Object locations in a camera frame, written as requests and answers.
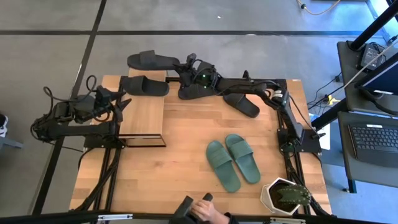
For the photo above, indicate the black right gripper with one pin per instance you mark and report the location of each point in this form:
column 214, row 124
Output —
column 202, row 77

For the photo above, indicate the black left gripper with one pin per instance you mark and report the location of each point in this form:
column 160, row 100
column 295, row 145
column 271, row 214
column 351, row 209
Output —
column 105, row 107

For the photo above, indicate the green slide sandal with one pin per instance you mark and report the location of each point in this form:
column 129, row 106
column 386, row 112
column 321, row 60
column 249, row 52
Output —
column 244, row 158
column 224, row 168

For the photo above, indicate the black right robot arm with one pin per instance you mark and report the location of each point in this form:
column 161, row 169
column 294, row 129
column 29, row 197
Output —
column 248, row 85

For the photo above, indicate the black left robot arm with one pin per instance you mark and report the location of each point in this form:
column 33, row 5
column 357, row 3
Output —
column 77, row 129

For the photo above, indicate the black clamp knob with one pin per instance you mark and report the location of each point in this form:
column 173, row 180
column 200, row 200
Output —
column 246, row 75

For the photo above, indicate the black floor tape strip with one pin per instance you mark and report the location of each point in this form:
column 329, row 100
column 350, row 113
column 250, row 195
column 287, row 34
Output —
column 98, row 18

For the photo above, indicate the grey chair leg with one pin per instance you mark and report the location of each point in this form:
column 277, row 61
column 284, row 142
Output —
column 12, row 143

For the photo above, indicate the person's shoe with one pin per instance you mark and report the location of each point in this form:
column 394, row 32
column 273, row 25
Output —
column 3, row 124

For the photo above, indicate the black handheld device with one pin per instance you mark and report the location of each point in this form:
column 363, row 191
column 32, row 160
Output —
column 186, row 207

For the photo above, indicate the black overhead beam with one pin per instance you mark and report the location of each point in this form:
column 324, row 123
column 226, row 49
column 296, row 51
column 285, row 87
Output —
column 46, row 217

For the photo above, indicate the person's hand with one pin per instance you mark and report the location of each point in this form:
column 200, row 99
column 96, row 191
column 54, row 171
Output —
column 206, row 211

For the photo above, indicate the black diagonal pole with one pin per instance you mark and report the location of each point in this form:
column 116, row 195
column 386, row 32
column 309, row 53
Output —
column 326, row 116
column 373, row 26

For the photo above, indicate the yellow floor tape piece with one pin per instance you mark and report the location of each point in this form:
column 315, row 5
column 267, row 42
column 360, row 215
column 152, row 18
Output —
column 332, row 99

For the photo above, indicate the white hexagonal planter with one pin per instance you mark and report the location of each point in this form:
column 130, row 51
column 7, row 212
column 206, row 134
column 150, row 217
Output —
column 265, row 199

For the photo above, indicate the white paper sheet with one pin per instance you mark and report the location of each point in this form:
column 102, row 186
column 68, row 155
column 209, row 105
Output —
column 324, row 141

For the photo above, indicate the grey desk with monitor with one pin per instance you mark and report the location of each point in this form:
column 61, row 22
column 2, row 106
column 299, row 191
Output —
column 348, row 93

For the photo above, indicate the green cactus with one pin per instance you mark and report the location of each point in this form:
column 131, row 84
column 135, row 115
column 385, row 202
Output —
column 295, row 194

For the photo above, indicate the grey desk with keyboard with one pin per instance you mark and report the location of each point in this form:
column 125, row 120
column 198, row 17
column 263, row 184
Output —
column 345, row 161

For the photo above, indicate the black power adapter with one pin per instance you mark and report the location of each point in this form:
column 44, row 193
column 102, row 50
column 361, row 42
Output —
column 370, row 56

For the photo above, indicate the black computer monitor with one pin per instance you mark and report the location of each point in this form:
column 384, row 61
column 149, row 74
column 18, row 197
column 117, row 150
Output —
column 385, row 77

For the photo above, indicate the black keyboard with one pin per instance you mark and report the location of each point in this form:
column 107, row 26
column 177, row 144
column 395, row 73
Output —
column 376, row 140

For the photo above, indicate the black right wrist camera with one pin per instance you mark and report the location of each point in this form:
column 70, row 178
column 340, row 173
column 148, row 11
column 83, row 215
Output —
column 191, row 59

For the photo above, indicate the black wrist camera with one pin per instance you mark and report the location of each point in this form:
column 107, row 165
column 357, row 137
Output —
column 191, row 59
column 102, row 92

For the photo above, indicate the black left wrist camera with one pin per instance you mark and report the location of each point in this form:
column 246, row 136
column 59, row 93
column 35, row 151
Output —
column 102, row 92

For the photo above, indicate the wooden shelf with black frame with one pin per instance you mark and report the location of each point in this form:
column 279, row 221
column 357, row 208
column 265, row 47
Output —
column 143, row 118

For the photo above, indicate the black aluminium table frame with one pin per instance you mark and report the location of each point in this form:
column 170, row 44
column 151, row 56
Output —
column 281, row 81

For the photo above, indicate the silver beam bracket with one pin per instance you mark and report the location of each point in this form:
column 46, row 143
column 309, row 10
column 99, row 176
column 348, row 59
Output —
column 287, row 220
column 115, row 217

